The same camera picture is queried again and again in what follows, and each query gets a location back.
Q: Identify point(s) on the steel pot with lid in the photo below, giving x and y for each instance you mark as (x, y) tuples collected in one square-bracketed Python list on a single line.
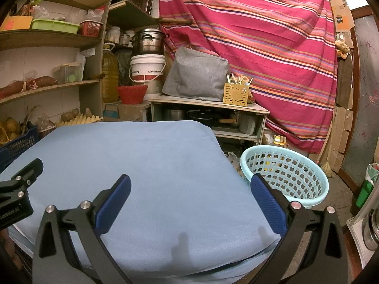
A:
[(148, 43)]

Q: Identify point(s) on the small steel pot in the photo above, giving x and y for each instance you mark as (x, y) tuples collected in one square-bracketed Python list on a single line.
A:
[(174, 115)]

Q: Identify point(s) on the flattened cardboard sheet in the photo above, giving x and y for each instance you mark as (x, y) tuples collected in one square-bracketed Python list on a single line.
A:
[(342, 13)]

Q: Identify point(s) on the black pan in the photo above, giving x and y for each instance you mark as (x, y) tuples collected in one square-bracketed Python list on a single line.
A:
[(202, 115)]

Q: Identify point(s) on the clear plastic container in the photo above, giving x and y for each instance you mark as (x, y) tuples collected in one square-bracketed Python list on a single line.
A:
[(68, 73)]

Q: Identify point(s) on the glass jar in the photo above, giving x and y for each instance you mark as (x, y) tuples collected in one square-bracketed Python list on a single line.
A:
[(114, 35), (127, 39)]

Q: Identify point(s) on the green plastic tray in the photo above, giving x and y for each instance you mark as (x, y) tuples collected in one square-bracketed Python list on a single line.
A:
[(54, 26)]

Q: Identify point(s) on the small yellow bottles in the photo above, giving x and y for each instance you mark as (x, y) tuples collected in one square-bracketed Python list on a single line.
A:
[(280, 140)]

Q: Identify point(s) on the narrow wooden shelf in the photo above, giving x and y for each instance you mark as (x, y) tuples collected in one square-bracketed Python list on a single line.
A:
[(130, 10)]

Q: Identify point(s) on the yellow utensil holder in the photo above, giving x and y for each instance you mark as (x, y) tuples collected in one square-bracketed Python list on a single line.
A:
[(235, 95)]

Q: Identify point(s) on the red woven bowl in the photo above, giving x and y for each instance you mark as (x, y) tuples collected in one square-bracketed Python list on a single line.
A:
[(131, 94)]

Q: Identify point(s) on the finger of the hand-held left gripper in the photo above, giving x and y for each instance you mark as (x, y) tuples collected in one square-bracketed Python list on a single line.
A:
[(32, 168)]

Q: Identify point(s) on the white pot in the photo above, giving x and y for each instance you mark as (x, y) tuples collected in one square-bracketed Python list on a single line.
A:
[(248, 124)]

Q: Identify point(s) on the white plastic bucket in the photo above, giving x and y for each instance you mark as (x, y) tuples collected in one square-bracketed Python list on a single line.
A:
[(147, 66)]

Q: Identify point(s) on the cardboard box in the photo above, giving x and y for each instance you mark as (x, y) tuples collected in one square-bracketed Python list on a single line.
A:
[(130, 111)]

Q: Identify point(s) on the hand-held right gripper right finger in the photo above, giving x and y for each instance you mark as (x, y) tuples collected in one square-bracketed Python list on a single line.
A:
[(268, 205)]

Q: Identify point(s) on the wooden side table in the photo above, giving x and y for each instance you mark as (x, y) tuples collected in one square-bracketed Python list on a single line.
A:
[(204, 104)]

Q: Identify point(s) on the yellow oil bottle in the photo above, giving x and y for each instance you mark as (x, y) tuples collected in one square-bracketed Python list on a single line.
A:
[(110, 77)]

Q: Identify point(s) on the stack of cardboard pieces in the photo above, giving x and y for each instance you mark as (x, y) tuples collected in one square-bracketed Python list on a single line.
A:
[(340, 139)]

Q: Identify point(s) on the blue plastic crate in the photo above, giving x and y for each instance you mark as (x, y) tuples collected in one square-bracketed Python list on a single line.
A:
[(20, 148)]

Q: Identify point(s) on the yellow box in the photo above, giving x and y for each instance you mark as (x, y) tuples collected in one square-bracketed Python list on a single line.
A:
[(14, 23)]

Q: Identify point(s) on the wooden shelf unit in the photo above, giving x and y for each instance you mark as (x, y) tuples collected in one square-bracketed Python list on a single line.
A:
[(53, 40)]

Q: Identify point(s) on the yellow egg tray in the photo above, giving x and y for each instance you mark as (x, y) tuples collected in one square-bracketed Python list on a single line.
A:
[(80, 120)]

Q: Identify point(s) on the grey fabric bag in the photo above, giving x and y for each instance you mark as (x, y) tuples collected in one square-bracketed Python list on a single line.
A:
[(195, 75)]

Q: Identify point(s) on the small red rimmed container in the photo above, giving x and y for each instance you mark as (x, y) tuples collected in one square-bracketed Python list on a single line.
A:
[(46, 128)]

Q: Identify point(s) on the bundle of chopsticks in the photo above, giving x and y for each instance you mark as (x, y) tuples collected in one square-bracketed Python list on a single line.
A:
[(238, 79)]

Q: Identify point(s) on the wicker basket of potatoes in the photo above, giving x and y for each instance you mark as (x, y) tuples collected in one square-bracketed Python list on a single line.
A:
[(9, 128)]

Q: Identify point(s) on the small red basket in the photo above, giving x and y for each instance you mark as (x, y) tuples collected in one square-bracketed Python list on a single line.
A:
[(91, 29)]

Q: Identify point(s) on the sweet potato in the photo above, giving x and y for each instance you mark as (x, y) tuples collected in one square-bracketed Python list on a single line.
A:
[(43, 82), (11, 90)]

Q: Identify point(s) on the green bag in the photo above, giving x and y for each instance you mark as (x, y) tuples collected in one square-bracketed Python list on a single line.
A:
[(367, 188)]

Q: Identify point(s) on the light blue plastic basket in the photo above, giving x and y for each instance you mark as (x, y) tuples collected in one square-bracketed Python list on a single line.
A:
[(284, 171)]

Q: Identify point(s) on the striped pink cloth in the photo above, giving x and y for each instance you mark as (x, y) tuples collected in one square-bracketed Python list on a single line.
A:
[(251, 35)]

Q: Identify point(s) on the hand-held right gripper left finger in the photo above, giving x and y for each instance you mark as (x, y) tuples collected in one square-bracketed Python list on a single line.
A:
[(114, 204)]

